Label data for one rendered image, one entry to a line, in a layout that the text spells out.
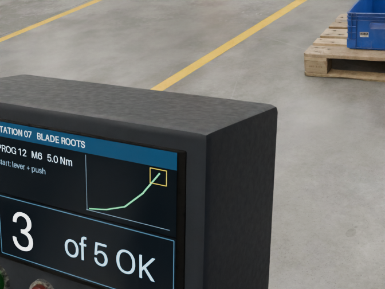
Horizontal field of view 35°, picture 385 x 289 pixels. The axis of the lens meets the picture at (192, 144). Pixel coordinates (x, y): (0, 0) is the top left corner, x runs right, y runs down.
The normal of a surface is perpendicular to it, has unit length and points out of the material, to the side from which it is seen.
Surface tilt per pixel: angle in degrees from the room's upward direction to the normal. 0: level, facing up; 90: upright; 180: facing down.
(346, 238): 0
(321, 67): 91
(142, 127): 53
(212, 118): 15
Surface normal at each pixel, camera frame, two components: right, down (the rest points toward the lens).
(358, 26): -0.47, 0.46
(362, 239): -0.11, -0.88
